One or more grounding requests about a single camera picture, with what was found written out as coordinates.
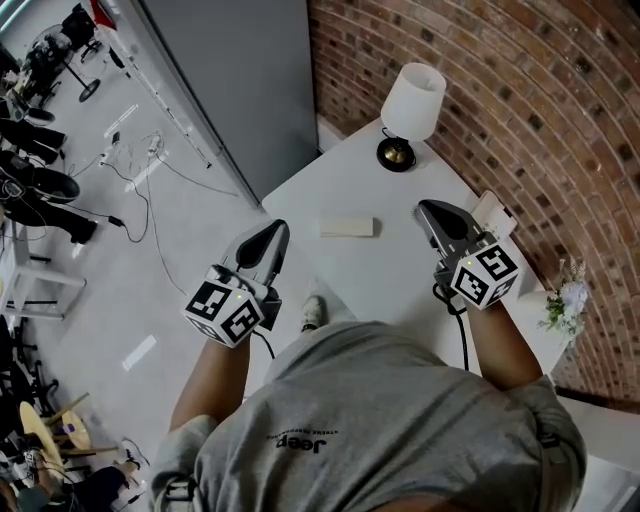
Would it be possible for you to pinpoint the black office chair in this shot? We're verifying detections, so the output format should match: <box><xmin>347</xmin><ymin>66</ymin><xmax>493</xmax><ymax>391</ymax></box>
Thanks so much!
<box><xmin>0</xmin><ymin>309</ymin><xmax>61</xmax><ymax>419</ymax></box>
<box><xmin>59</xmin><ymin>2</ymin><xmax>105</xmax><ymax>65</ymax></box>

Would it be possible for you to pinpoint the small white rectangular box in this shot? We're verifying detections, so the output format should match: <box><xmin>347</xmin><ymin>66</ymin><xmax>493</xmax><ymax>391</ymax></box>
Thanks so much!
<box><xmin>319</xmin><ymin>215</ymin><xmax>376</xmax><ymax>239</ymax></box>

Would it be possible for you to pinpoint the person's left forearm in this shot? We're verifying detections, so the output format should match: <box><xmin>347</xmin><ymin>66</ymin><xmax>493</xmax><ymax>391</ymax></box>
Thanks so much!
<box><xmin>169</xmin><ymin>339</ymin><xmax>252</xmax><ymax>432</ymax></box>

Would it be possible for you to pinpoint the person's white shoe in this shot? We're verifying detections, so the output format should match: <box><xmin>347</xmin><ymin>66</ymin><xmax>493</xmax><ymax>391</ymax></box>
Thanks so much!
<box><xmin>300</xmin><ymin>294</ymin><xmax>329</xmax><ymax>332</ymax></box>

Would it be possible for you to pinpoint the black cable with adapter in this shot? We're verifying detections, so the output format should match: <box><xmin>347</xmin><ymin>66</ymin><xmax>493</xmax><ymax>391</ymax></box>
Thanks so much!
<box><xmin>69</xmin><ymin>149</ymin><xmax>151</xmax><ymax>245</ymax></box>

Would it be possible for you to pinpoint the white shade table lamp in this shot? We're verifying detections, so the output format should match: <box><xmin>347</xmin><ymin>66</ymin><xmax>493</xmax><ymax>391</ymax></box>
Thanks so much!
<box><xmin>375</xmin><ymin>61</ymin><xmax>448</xmax><ymax>174</ymax></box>

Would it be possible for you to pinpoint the black standing fan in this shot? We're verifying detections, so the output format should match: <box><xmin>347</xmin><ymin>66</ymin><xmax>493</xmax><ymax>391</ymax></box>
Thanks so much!
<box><xmin>30</xmin><ymin>23</ymin><xmax>104</xmax><ymax>105</ymax></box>

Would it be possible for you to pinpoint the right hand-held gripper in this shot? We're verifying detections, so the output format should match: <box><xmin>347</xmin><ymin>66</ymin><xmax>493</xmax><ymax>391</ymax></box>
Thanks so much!
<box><xmin>416</xmin><ymin>198</ymin><xmax>521</xmax><ymax>312</ymax></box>

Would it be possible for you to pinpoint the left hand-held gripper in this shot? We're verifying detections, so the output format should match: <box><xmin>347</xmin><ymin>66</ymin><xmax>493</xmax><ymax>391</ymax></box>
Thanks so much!
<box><xmin>183</xmin><ymin>218</ymin><xmax>292</xmax><ymax>349</ymax></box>

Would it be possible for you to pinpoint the pale flower bouquet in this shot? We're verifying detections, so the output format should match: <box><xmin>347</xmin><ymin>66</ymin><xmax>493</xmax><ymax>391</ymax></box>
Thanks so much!
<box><xmin>538</xmin><ymin>256</ymin><xmax>591</xmax><ymax>342</ymax></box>

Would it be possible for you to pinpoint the gray harness strap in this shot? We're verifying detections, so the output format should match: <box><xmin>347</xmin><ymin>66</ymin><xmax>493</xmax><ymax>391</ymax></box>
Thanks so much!
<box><xmin>535</xmin><ymin>429</ymin><xmax>562</xmax><ymax>512</ymax></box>
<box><xmin>163</xmin><ymin>474</ymin><xmax>197</xmax><ymax>512</ymax></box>

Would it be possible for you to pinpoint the person's gray t-shirt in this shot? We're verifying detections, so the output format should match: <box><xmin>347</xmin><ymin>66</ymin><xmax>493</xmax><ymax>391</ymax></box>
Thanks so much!
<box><xmin>149</xmin><ymin>319</ymin><xmax>589</xmax><ymax>512</ymax></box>

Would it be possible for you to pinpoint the red paper tag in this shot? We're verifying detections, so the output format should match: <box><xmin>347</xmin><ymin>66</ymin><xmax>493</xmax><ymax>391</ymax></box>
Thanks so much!
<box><xmin>88</xmin><ymin>0</ymin><xmax>122</xmax><ymax>27</ymax></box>

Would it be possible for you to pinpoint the thin gray floor cable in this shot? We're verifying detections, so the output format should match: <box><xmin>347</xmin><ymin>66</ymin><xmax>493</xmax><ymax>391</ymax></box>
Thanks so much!
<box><xmin>142</xmin><ymin>149</ymin><xmax>241</xmax><ymax>297</ymax></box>

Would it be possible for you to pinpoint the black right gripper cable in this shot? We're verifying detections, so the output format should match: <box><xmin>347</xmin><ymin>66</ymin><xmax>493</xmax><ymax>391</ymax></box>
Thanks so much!
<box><xmin>432</xmin><ymin>282</ymin><xmax>471</xmax><ymax>372</ymax></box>

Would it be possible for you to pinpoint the round wooden stool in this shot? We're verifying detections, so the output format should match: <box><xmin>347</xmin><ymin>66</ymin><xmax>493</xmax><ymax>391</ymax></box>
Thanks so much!
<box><xmin>49</xmin><ymin>408</ymin><xmax>92</xmax><ymax>450</ymax></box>
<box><xmin>18</xmin><ymin>401</ymin><xmax>65</xmax><ymax>474</ymax></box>

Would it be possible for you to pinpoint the white work table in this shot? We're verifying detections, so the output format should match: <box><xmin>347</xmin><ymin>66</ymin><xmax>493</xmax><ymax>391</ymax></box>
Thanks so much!
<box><xmin>0</xmin><ymin>219</ymin><xmax>87</xmax><ymax>322</ymax></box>

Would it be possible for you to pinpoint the person's right forearm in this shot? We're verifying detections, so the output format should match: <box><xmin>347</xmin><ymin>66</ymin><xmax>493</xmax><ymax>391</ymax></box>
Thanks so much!
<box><xmin>467</xmin><ymin>302</ymin><xmax>545</xmax><ymax>392</ymax></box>

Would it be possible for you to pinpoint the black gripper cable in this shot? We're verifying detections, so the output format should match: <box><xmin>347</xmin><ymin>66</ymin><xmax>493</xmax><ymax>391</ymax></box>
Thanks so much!
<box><xmin>251</xmin><ymin>328</ymin><xmax>277</xmax><ymax>361</ymax></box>
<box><xmin>432</xmin><ymin>282</ymin><xmax>471</xmax><ymax>372</ymax></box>

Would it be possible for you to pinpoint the white vase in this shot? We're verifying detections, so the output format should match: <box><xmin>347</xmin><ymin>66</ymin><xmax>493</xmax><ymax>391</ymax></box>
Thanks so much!
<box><xmin>517</xmin><ymin>288</ymin><xmax>554</xmax><ymax>314</ymax></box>

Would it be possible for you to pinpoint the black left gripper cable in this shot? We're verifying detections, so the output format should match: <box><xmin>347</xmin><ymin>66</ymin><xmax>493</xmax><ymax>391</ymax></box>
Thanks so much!
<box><xmin>251</xmin><ymin>328</ymin><xmax>277</xmax><ymax>361</ymax></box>

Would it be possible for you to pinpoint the white table with drawers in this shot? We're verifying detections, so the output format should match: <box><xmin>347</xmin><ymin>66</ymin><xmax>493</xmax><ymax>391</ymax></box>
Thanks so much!
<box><xmin>260</xmin><ymin>117</ymin><xmax>569</xmax><ymax>381</ymax></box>

